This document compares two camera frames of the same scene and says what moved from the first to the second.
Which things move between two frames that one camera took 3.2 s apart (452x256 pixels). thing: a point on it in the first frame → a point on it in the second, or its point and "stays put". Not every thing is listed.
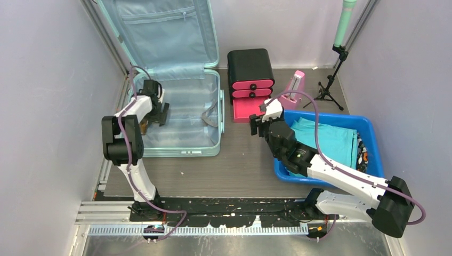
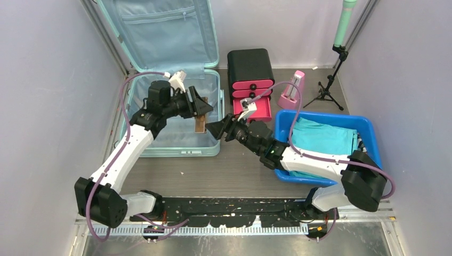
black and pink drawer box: (250, 81) stays put
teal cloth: (339, 144) stays put
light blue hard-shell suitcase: (175, 43) stays put
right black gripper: (261, 125) → (229, 124)
